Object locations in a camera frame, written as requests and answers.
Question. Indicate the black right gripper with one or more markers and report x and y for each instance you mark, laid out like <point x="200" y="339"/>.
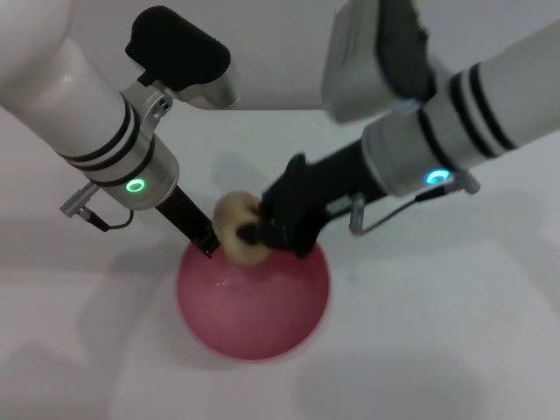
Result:
<point x="306" y="197"/>

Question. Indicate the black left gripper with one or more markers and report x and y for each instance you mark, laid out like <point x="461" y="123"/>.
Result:
<point x="184" y="214"/>

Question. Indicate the beige egg yolk pastry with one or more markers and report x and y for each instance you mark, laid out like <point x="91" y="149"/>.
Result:
<point x="229" y="219"/>

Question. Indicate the pink bowl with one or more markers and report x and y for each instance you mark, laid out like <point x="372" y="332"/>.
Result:
<point x="254" y="315"/>

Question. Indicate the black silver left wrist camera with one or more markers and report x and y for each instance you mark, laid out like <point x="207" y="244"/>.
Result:
<point x="179" y="52"/>

